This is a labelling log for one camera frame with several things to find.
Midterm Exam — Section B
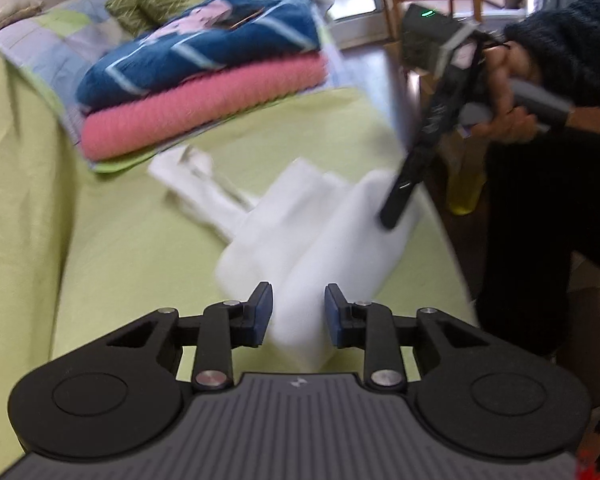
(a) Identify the yellow plastic stool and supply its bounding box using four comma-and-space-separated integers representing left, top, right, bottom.
445, 160, 486, 216

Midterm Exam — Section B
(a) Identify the blue patterned blanket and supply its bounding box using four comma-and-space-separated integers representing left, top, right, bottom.
75, 0, 323, 111

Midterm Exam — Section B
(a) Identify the beige cushion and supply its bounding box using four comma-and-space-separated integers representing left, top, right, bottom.
0, 0, 46, 43

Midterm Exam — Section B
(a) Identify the white shopping bag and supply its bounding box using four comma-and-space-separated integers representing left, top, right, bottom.
147, 145, 426, 373

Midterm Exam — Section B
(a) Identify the person's right hand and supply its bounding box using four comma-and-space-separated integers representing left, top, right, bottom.
467, 40, 543, 147

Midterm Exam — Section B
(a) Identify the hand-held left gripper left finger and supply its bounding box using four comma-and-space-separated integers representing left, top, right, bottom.
106, 281, 273, 392

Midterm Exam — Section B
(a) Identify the person's right forearm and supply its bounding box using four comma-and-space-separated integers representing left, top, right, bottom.
502, 0, 600, 111

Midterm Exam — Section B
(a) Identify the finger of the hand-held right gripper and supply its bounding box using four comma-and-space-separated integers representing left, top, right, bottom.
379, 140, 443, 231

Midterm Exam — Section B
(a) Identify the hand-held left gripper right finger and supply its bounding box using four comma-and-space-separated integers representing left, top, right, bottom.
324, 283, 491, 392

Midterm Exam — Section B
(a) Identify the pink ribbed blanket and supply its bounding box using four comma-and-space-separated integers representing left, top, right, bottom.
80, 52, 330, 161

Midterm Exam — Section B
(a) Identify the patchwork quilt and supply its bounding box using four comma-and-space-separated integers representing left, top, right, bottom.
0, 0, 366, 176

